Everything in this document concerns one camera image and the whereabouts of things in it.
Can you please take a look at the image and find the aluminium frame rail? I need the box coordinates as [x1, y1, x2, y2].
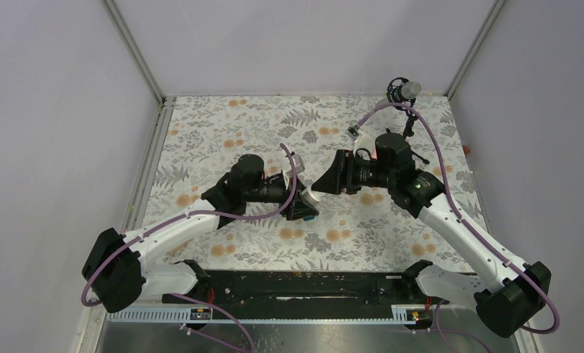
[101, 0, 165, 105]
[444, 0, 508, 101]

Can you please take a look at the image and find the left aluminium frame rail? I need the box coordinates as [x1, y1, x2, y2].
[101, 0, 165, 105]

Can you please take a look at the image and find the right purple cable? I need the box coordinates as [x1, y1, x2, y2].
[346, 101, 562, 335]

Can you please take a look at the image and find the microphone on black tripod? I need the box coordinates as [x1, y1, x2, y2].
[374, 77, 421, 140]

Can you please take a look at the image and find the right aluminium frame rail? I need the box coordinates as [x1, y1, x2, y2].
[444, 0, 508, 101]

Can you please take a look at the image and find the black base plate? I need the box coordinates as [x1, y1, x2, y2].
[162, 271, 440, 320]

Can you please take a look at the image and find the white slotted cable duct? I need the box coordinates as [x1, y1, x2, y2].
[105, 305, 432, 326]

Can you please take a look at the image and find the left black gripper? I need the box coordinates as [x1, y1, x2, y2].
[244, 172, 319, 220]

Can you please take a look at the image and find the purple cable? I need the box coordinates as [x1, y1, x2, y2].
[79, 142, 299, 308]
[346, 101, 562, 335]

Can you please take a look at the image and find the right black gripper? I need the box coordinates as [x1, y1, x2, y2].
[311, 149, 395, 194]

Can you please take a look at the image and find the white pill bottle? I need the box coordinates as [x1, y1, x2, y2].
[302, 187, 322, 204]

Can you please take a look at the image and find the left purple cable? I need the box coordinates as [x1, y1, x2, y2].
[79, 142, 299, 308]

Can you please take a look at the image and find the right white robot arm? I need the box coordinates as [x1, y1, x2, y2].
[302, 132, 552, 338]

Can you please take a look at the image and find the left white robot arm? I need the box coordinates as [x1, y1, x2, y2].
[81, 152, 321, 313]

